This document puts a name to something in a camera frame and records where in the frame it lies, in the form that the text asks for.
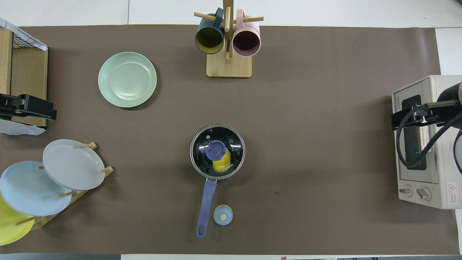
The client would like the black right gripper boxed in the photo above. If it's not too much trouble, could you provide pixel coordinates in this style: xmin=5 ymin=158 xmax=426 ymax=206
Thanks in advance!
xmin=392 ymin=82 xmax=462 ymax=131

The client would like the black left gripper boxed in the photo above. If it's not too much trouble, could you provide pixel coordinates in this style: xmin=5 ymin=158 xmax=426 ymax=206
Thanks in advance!
xmin=0 ymin=93 xmax=57 ymax=122

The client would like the glass lid blue knob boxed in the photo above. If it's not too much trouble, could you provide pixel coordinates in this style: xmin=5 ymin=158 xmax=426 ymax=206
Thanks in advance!
xmin=190 ymin=124 xmax=245 ymax=180

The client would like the yellow lemon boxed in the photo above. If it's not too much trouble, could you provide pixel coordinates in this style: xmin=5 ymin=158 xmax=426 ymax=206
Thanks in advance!
xmin=212 ymin=148 xmax=235 ymax=174

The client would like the grey plate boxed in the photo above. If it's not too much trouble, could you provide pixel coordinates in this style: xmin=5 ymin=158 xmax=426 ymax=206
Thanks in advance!
xmin=43 ymin=139 xmax=106 ymax=191

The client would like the light blue plate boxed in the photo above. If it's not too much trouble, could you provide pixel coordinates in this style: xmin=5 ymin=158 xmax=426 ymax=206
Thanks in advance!
xmin=0 ymin=161 xmax=73 ymax=217

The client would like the wooden plate rack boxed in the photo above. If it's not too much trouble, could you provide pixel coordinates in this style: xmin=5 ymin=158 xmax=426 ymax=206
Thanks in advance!
xmin=14 ymin=142 xmax=114 ymax=230

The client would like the green plate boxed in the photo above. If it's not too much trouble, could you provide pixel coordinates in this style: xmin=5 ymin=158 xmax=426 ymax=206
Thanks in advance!
xmin=98 ymin=52 xmax=157 ymax=108

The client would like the yellow plate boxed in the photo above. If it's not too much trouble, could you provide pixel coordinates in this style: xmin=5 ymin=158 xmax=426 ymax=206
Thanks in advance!
xmin=0 ymin=195 xmax=35 ymax=246

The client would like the dark blue pot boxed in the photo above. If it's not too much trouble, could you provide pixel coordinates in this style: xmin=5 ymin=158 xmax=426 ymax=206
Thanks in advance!
xmin=190 ymin=124 xmax=245 ymax=239

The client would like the white patterned cloth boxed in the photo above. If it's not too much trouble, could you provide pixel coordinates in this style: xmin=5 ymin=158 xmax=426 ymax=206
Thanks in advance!
xmin=0 ymin=118 xmax=46 ymax=136
xmin=0 ymin=18 xmax=48 ymax=51

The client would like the beige toaster oven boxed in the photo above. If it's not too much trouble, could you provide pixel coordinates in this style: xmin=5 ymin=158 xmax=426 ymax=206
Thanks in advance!
xmin=392 ymin=75 xmax=462 ymax=210

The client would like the brown table mat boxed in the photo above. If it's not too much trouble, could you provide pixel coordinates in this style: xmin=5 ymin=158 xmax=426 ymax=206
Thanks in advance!
xmin=0 ymin=25 xmax=459 ymax=255

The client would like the dark teal mug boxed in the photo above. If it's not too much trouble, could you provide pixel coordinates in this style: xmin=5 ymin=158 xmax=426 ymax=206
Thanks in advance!
xmin=195 ymin=8 xmax=225 ymax=55

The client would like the pink mug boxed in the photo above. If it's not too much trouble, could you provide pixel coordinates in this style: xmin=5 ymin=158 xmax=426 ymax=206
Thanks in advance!
xmin=232 ymin=9 xmax=261 ymax=57

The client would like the wooden mug tree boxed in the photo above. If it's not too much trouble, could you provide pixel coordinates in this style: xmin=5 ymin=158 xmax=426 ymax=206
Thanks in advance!
xmin=193 ymin=0 xmax=264 ymax=78

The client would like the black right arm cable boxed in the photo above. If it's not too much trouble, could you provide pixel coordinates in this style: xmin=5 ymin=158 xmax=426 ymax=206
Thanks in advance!
xmin=396 ymin=101 xmax=462 ymax=169

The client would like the black wire basket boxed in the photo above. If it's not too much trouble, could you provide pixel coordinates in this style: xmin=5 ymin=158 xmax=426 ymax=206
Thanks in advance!
xmin=12 ymin=31 xmax=39 ymax=50

